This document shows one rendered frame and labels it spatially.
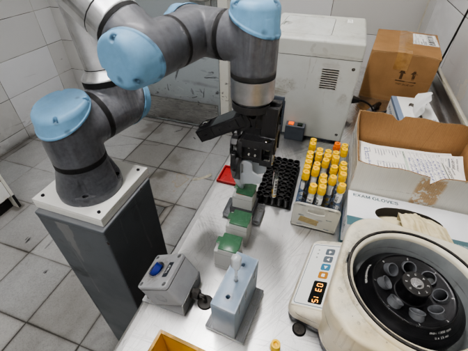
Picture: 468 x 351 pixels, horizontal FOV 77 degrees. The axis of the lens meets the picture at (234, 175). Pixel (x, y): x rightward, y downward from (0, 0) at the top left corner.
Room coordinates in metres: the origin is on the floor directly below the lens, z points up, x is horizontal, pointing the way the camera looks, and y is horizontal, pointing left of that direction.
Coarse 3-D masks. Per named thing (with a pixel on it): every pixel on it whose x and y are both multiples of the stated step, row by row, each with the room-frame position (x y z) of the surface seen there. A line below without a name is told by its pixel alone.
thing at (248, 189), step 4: (236, 184) 0.49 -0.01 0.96; (244, 184) 0.49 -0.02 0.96; (248, 184) 0.49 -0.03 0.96; (252, 184) 0.49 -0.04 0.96; (236, 188) 0.48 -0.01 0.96; (240, 188) 0.48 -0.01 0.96; (244, 188) 0.48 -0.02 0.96; (248, 188) 0.48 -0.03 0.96; (252, 188) 0.48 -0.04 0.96; (236, 192) 0.46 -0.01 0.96; (240, 192) 0.46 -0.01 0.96; (244, 192) 0.46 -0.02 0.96; (248, 192) 0.46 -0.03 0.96; (252, 192) 0.46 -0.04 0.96; (252, 196) 0.45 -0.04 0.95
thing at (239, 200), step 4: (256, 188) 0.48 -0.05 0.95; (236, 196) 0.46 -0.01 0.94; (240, 196) 0.46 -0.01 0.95; (244, 196) 0.46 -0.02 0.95; (248, 196) 0.46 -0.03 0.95; (236, 200) 0.46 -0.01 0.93; (240, 200) 0.46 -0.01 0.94; (244, 200) 0.46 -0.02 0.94; (248, 200) 0.45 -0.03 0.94; (252, 200) 0.45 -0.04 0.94; (236, 204) 0.46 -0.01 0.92; (240, 204) 0.46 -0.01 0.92; (244, 204) 0.46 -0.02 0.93; (248, 204) 0.45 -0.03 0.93; (252, 204) 0.46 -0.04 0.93; (244, 208) 0.46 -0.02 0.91; (248, 208) 0.45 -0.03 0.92; (252, 208) 0.46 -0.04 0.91
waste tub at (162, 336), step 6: (162, 330) 0.17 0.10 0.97; (156, 336) 0.16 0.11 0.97; (162, 336) 0.17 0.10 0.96; (168, 336) 0.16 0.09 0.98; (174, 336) 0.16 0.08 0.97; (156, 342) 0.15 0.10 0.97; (162, 342) 0.16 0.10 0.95; (168, 342) 0.16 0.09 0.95; (174, 342) 0.16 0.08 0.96; (180, 342) 0.15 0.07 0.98; (186, 342) 0.15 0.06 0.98; (150, 348) 0.15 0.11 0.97; (156, 348) 0.15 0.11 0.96; (162, 348) 0.16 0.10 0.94; (168, 348) 0.17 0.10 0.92; (174, 348) 0.16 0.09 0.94; (180, 348) 0.16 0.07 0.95; (186, 348) 0.15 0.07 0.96; (192, 348) 0.15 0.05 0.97; (198, 348) 0.15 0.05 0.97
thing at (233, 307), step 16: (240, 272) 0.26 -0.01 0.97; (256, 272) 0.28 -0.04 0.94; (224, 288) 0.23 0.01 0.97; (240, 288) 0.23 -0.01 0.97; (256, 288) 0.28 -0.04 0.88; (224, 304) 0.21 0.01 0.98; (240, 304) 0.21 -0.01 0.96; (256, 304) 0.25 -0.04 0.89; (208, 320) 0.22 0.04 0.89; (224, 320) 0.20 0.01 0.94; (240, 320) 0.21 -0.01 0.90; (240, 336) 0.20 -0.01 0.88
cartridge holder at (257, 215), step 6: (228, 204) 0.49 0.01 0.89; (258, 204) 0.49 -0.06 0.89; (228, 210) 0.47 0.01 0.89; (234, 210) 0.46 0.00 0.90; (246, 210) 0.45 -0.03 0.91; (252, 210) 0.45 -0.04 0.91; (258, 210) 0.47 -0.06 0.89; (264, 210) 0.48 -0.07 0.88; (252, 216) 0.45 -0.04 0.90; (258, 216) 0.46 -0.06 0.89; (252, 222) 0.44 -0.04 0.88; (258, 222) 0.44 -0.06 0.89
